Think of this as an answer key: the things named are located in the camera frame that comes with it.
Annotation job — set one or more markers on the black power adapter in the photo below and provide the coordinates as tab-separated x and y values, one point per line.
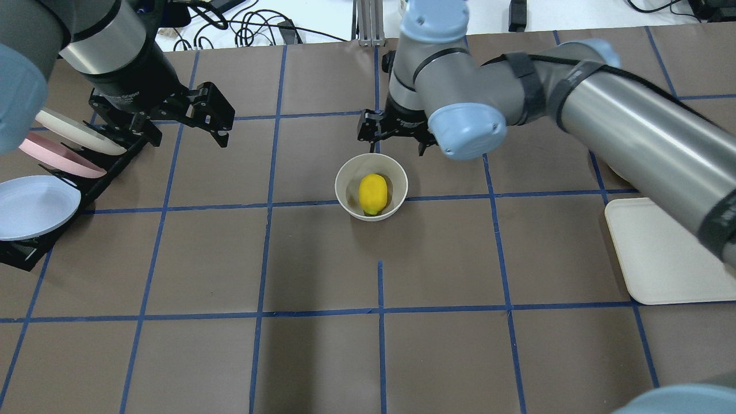
517	15

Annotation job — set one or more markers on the blue plate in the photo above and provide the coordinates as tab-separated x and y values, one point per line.
35	205

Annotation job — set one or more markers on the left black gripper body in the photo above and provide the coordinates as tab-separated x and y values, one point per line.
133	82

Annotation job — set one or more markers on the cream rectangular tray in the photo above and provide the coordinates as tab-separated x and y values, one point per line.
661	262

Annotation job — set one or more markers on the cream plate in rack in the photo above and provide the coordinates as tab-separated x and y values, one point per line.
78	132

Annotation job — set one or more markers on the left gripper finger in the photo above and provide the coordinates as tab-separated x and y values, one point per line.
128	128
212	111

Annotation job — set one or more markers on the aluminium frame post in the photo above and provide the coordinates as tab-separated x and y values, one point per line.
368	23

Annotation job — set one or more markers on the black dish rack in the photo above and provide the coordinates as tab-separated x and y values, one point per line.
25	254

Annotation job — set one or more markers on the pink plate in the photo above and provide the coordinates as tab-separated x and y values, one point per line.
58	156

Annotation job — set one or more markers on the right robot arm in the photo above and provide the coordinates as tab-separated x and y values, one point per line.
437	96

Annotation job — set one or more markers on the yellow lemon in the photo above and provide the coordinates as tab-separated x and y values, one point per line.
373	194

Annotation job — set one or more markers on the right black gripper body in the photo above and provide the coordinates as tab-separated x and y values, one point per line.
404	118

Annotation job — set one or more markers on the white ceramic bowl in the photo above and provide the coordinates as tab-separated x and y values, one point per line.
350	174

